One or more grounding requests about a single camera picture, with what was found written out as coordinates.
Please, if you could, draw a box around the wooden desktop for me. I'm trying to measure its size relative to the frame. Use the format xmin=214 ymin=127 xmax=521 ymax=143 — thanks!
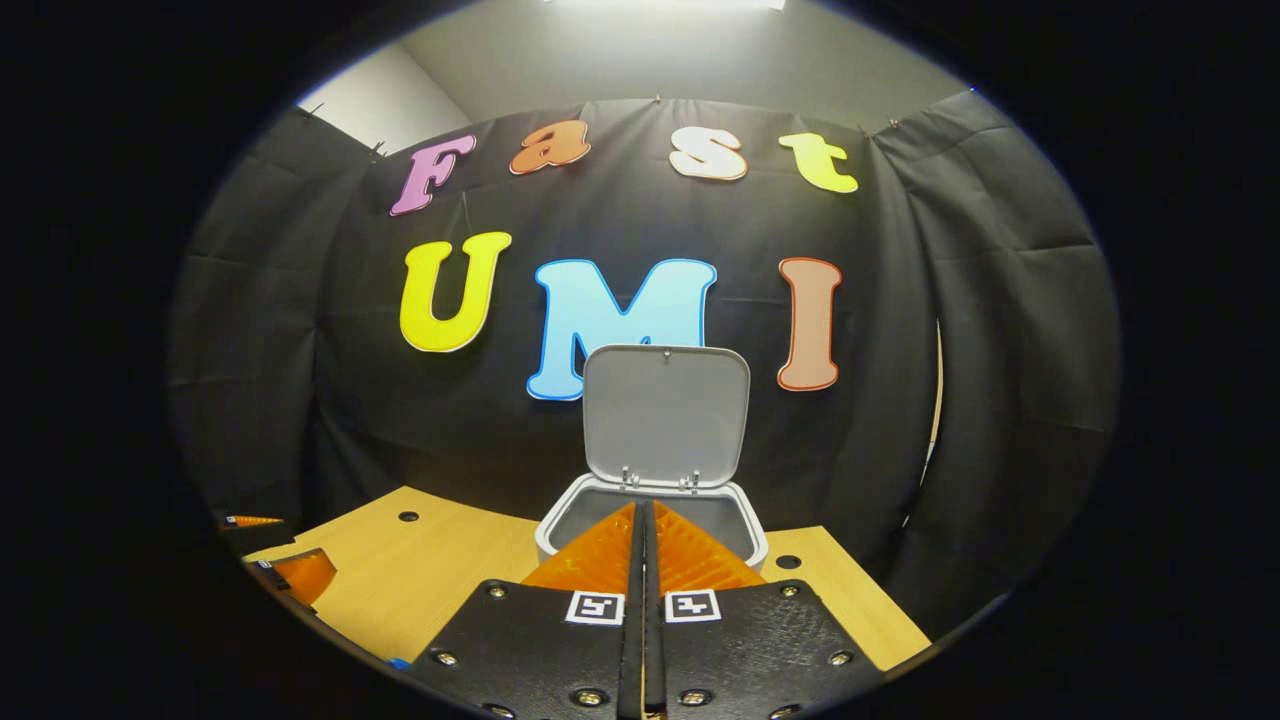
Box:
xmin=243 ymin=487 xmax=933 ymax=673

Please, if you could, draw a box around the ceiling light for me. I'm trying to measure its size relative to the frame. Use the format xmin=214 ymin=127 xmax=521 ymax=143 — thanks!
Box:
xmin=545 ymin=0 xmax=786 ymax=13

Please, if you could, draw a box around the white desktop garbage bin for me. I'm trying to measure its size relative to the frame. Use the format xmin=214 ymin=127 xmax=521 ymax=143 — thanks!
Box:
xmin=535 ymin=345 xmax=769 ymax=573

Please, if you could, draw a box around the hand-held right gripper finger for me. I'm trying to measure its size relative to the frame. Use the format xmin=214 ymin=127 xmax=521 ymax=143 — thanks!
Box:
xmin=405 ymin=502 xmax=646 ymax=720
xmin=641 ymin=500 xmax=886 ymax=720

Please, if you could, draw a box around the black backdrop cloth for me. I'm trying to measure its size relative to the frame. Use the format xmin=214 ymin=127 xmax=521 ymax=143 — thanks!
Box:
xmin=165 ymin=90 xmax=1121 ymax=641

